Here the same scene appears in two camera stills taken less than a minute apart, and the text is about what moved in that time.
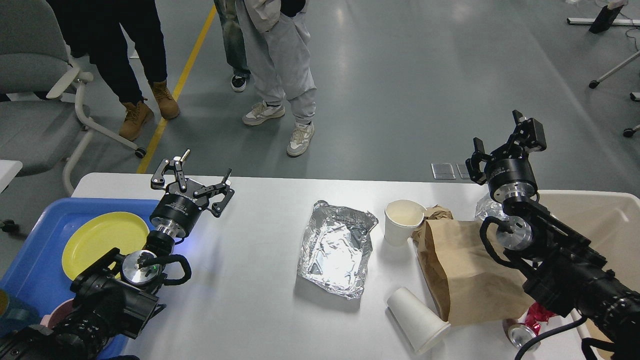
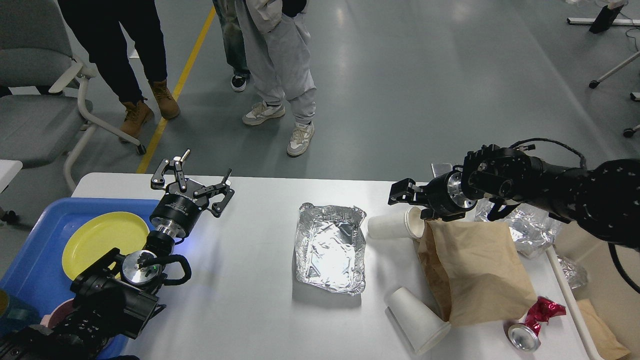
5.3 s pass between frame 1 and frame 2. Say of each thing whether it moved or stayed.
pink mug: stayed
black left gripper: stayed
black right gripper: moved
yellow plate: stayed
